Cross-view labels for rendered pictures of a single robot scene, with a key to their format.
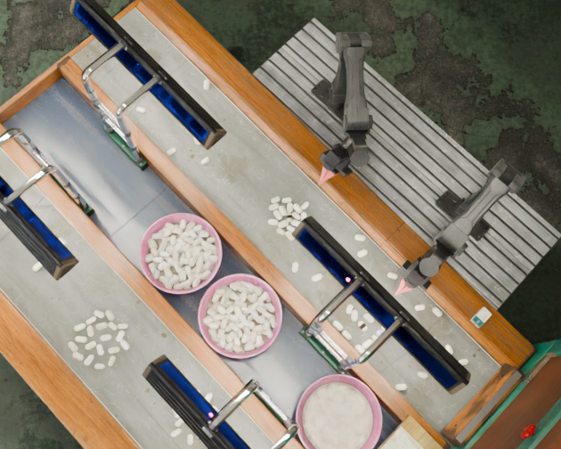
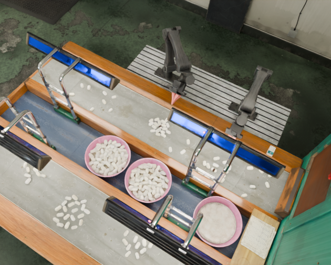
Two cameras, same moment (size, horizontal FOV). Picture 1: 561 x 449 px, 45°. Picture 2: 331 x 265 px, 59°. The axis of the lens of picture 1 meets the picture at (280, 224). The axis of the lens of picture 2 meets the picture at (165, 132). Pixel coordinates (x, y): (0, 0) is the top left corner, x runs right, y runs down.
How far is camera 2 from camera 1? 66 cm
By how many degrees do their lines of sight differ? 15
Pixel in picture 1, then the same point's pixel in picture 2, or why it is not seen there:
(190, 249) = (112, 154)
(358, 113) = (183, 60)
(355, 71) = (176, 41)
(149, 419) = (110, 250)
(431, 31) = (196, 59)
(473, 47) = (216, 61)
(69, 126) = (35, 111)
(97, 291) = (65, 186)
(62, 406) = (55, 256)
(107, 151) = (57, 119)
